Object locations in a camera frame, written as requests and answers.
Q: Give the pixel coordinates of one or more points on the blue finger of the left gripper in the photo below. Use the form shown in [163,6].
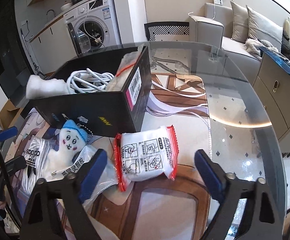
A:
[8,133]

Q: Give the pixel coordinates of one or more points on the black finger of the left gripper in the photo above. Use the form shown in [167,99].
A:
[15,164]

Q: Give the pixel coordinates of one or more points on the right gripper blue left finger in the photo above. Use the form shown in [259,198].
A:
[90,173]

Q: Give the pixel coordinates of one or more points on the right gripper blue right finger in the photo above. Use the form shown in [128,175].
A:
[212,175]

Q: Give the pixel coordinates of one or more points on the clear printed plastic bag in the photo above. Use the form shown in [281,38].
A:
[107,179]

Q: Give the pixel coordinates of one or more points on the white blue plush toy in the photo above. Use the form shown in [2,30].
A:
[72,139]

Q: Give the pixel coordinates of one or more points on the red white snack packet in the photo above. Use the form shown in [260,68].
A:
[145,155]

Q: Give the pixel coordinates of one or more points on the white foam piece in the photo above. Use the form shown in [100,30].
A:
[39,88]

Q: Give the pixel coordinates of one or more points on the brown cardboard box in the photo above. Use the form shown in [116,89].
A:
[9,115]

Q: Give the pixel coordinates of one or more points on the black cardboard box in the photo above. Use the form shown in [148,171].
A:
[103,113]

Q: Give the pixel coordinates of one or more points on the floor mop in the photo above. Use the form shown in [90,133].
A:
[37,68]

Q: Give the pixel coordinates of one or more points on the beige drawer cabinet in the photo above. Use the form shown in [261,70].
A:
[272,85]

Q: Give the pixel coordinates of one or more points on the beige sofa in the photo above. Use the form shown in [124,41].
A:
[215,28]

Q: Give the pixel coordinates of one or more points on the white washing machine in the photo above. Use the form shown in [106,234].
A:
[93,25]

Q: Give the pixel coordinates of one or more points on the blue tray on cabinet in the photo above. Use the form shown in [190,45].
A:
[282,62]

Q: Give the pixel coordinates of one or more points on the white bowl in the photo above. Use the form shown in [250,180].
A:
[66,6]

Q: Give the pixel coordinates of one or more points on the grey furry cloth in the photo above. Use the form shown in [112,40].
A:
[253,46]

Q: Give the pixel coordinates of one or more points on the black patterned chair back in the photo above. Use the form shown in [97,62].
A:
[167,31]

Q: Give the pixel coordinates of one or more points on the black jacket on sofa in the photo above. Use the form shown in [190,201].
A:
[285,47]

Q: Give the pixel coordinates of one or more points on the beige cushion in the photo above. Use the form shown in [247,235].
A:
[240,23]

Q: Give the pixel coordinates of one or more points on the grey cushion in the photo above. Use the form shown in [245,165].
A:
[262,28]

